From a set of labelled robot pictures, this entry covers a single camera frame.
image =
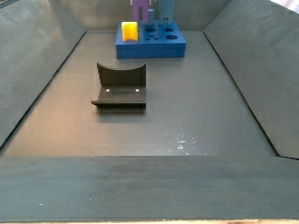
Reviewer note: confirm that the purple double-square peg block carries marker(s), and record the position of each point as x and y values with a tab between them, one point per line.
140	7

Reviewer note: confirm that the blue peg board base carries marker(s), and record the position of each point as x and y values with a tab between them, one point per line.
160	41

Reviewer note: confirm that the light blue double-round block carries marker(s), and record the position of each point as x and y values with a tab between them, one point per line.
165	12

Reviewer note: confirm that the yellow notched block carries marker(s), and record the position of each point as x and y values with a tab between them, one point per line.
129	32

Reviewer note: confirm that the light blue cylinder peg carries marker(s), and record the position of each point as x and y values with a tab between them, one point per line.
151	16

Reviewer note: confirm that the black curved holder bracket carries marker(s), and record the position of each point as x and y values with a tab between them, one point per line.
121	86

